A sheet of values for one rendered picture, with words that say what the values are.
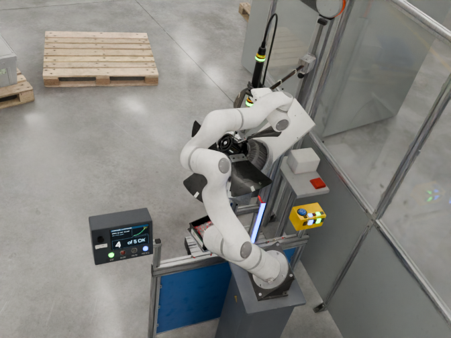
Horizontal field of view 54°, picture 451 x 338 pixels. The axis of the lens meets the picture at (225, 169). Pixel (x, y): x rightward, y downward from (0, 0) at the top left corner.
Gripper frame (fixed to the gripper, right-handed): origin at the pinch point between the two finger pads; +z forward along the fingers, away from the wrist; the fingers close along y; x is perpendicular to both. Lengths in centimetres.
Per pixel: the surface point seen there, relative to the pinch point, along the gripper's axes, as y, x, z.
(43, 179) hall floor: -108, -164, 128
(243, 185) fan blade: -5, -47, -20
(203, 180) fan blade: -18, -64, 3
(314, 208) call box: 33, -58, -35
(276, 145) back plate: 27, -48, 8
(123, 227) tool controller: -70, -40, -40
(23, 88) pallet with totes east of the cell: -119, -150, 246
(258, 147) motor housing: 14.6, -47.0, 6.9
